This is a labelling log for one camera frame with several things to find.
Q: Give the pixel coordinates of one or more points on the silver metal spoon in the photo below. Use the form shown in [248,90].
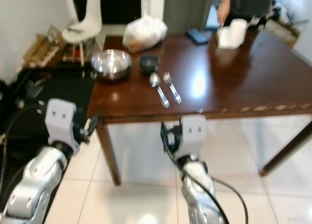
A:
[155,80]

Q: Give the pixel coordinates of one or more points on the silver metal fork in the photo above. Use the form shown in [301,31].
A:
[171,88]

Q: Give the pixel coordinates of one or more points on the white plastic bag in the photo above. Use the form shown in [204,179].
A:
[144,34]

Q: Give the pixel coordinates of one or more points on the dark brown wooden table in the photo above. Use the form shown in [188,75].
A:
[224,82]

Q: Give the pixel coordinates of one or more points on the white plastic chair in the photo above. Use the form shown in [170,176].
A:
[84,26]

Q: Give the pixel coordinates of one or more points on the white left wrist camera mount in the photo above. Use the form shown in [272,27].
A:
[61,117]

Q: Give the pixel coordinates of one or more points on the person in dark shirt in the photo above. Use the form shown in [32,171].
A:
[248,2]

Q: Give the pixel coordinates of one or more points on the low wooden rack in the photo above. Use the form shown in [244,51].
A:
[41,50]

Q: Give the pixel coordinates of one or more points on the small dark bowl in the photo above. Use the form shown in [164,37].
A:
[149,63]

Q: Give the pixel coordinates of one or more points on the white paper container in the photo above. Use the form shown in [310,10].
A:
[231,34]

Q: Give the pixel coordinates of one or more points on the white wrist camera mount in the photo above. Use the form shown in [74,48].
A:
[194,133]
[61,117]

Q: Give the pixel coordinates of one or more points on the black floor mat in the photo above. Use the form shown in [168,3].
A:
[24,92]

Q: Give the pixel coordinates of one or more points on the large steel mixing bowl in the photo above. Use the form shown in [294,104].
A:
[111,65]

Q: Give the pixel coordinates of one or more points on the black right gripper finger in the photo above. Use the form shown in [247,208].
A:
[165,133]

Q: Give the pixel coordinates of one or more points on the flat dark blue item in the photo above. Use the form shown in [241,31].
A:
[197,36]

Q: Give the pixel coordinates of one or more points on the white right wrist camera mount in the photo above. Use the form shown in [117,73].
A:
[194,133]

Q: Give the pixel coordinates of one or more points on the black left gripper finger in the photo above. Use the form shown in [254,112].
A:
[92,124]

